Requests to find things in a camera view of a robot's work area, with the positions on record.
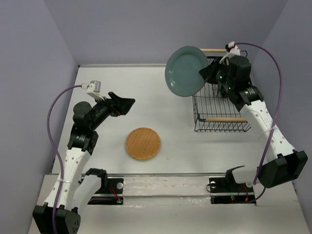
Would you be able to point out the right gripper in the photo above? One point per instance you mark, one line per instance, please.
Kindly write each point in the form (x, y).
(207, 72)

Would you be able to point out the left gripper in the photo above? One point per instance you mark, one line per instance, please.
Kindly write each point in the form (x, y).
(122, 105)

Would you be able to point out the teal plate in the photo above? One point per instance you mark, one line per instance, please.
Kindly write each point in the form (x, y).
(182, 71)

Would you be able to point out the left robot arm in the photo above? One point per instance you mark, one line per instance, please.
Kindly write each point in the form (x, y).
(62, 209)

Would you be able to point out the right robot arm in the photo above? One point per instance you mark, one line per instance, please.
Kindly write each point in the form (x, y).
(280, 161)

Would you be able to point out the woven bamboo plate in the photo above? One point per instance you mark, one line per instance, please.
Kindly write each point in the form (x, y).
(142, 143)

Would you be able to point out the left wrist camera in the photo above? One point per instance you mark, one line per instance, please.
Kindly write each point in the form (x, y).
(93, 89)

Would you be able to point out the black wire dish rack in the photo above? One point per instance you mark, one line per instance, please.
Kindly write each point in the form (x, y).
(214, 113)

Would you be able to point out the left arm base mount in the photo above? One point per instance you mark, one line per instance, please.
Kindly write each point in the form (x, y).
(112, 194)

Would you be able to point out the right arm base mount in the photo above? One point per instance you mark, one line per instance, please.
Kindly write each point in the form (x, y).
(225, 190)

